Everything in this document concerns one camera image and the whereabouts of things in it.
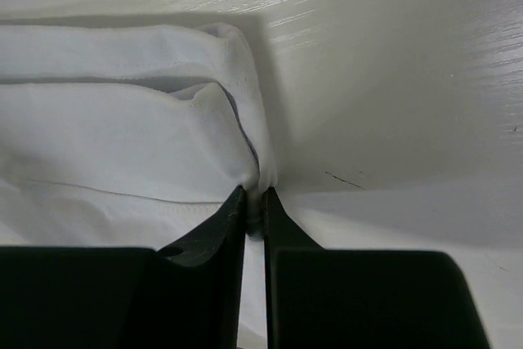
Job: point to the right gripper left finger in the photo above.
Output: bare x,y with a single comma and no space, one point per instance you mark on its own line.
184,295

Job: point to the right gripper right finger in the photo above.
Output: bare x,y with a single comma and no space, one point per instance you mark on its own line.
325,298

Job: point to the white skirt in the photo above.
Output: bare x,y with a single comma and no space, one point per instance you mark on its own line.
130,138

